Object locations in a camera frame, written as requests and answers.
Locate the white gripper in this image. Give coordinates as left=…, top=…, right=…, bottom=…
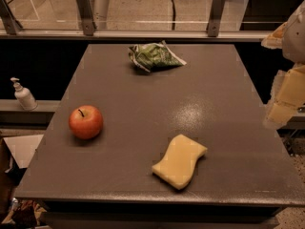
left=261, top=1, right=305, bottom=130

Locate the red apple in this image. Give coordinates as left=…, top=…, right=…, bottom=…
left=69, top=105, right=104, bottom=139

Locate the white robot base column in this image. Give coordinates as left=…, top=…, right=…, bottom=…
left=66, top=0, right=111, bottom=31

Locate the green jalapeno chip bag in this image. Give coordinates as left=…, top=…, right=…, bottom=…
left=129, top=41, right=187, bottom=73

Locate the yellow sponge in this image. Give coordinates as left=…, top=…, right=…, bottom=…
left=152, top=135, right=208, bottom=190

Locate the white pump bottle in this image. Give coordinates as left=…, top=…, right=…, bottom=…
left=10, top=77, right=38, bottom=111

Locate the metal railing post right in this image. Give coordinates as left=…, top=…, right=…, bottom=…
left=207, top=0, right=226, bottom=37

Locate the metal railing post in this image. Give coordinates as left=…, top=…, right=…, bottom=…
left=0, top=0, right=23, bottom=35
left=76, top=0, right=96, bottom=36
left=207, top=0, right=226, bottom=37

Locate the metal railing post far left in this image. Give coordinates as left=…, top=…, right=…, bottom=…
left=0, top=0, right=23, bottom=35

